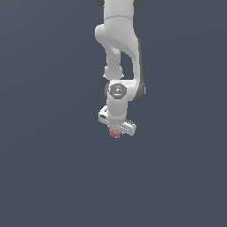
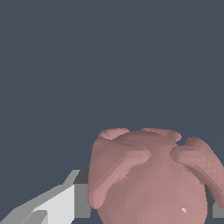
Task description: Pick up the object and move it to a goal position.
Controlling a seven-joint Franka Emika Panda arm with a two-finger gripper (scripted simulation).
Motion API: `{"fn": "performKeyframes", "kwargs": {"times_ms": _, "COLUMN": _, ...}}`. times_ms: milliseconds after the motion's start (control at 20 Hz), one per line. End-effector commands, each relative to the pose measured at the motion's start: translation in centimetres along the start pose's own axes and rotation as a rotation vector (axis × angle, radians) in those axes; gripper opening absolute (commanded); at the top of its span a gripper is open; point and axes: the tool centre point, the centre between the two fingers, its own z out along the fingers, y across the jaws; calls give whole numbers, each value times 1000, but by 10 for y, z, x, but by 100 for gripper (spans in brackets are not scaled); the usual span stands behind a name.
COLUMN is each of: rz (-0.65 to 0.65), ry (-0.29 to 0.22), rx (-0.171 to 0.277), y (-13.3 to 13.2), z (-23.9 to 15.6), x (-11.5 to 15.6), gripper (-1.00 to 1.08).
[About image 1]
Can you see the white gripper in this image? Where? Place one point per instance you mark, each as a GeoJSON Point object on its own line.
{"type": "Point", "coordinates": [117, 121]}

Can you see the small pink lumpy object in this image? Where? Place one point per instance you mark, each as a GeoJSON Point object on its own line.
{"type": "Point", "coordinates": [115, 132]}

